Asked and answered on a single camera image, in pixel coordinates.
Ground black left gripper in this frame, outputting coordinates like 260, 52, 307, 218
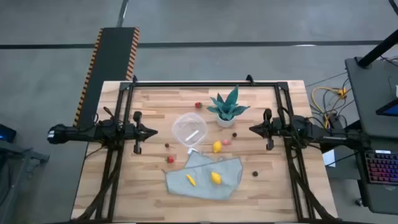
124, 111, 159, 155

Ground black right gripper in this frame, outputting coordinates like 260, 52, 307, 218
249, 108, 283, 151

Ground clear plastic tupperware container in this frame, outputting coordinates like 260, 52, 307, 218
171, 112, 208, 148

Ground snake plant in white pot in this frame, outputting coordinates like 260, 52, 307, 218
206, 85, 251, 128

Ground white paper sheet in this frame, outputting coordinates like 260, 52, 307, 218
322, 149, 336, 168

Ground grey waffle-weave towel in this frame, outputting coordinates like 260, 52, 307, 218
164, 151, 244, 200

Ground black ramp with hazard stripes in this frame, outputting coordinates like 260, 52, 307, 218
73, 27, 140, 128

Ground grey side desk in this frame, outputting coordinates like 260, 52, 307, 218
344, 57, 398, 215

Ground backlit rainbow keyboard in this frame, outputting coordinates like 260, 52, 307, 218
364, 149, 398, 185

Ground grey metal stand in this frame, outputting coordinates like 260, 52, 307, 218
0, 139, 50, 224

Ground dark laptop with blue screen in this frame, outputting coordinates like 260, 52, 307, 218
375, 98, 398, 117

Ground dark device with blue light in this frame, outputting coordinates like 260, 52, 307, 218
0, 123, 17, 144

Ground black slanted pole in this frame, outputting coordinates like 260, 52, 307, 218
357, 29, 398, 68

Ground black metal table frame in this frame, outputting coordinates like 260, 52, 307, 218
74, 74, 338, 223

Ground yellow cable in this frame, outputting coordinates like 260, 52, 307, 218
311, 86, 348, 130

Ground black floor cable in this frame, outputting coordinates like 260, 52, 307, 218
305, 72, 348, 88

